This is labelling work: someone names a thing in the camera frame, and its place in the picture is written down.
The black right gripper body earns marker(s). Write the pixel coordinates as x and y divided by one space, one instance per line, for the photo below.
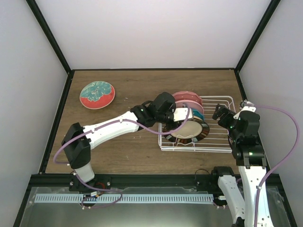
223 121

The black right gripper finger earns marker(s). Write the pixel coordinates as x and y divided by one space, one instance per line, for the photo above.
222 109
215 115

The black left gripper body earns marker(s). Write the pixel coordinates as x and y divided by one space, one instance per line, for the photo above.
161 117

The dark striped rim plate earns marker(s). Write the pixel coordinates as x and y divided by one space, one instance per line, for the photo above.
193 131

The red and teal floral plate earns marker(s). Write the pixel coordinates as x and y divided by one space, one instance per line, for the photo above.
97 95

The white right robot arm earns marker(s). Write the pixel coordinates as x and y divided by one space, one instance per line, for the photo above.
249 207

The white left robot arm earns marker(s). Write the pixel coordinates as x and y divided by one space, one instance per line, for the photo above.
79 140

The light pink plate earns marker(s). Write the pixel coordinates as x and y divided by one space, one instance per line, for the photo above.
190 103

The dark pink scalloped plate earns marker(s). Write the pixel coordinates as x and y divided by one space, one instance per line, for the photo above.
187 95

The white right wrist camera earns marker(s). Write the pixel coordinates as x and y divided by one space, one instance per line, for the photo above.
245 105

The white wire dish rack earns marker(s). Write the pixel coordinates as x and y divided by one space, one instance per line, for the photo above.
215 141

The black front mounting rail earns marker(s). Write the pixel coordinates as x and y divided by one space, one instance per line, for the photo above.
203 183

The slotted grey cable duct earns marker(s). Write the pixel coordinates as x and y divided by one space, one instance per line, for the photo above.
127 198

